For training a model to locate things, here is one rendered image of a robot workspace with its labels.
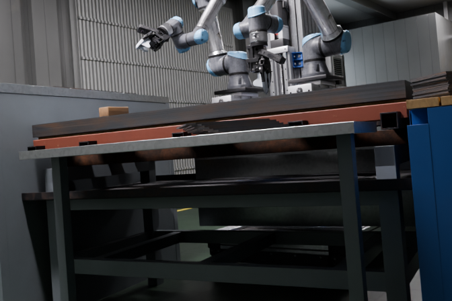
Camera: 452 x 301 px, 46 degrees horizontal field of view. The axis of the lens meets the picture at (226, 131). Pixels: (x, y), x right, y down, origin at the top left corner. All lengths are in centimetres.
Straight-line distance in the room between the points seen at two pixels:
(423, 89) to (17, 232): 172
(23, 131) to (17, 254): 52
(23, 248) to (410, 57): 844
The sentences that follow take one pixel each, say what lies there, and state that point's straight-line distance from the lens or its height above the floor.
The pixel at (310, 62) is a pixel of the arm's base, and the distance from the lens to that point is 285.
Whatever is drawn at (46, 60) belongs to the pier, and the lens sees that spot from 573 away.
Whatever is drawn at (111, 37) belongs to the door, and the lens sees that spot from 648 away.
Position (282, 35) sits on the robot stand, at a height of 131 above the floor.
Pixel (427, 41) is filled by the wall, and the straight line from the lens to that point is 998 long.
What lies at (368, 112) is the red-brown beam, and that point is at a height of 78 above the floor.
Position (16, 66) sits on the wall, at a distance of 570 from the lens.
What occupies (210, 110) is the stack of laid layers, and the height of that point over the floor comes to 84.
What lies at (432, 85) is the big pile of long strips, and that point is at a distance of 142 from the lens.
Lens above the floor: 71
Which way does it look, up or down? 2 degrees up
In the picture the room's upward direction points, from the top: 4 degrees counter-clockwise
